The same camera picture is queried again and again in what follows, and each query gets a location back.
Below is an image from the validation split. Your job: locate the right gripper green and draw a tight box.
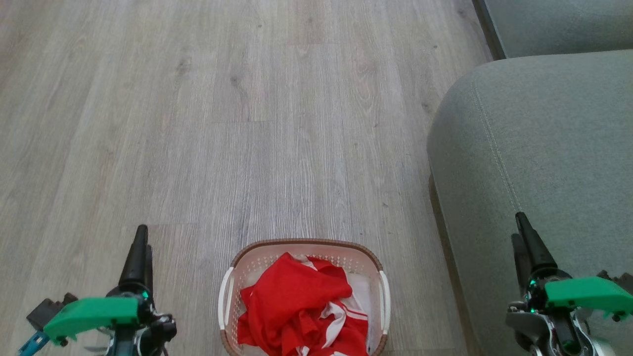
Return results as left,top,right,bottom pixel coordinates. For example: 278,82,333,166
511,212,633,317

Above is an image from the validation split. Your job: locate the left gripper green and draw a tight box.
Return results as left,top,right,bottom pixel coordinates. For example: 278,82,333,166
44,225,154,346

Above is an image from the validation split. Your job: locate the red and white garment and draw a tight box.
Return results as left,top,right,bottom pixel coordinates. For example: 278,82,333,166
237,253,370,356

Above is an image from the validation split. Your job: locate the grey panel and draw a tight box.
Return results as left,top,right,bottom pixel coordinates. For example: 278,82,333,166
474,0,633,60

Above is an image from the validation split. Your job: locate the white brown-rimmed laundry basket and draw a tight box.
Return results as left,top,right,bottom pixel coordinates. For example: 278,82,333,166
218,239,392,356

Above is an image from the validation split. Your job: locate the left blue cable connector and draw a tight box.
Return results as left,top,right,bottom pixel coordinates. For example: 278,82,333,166
19,331,50,356

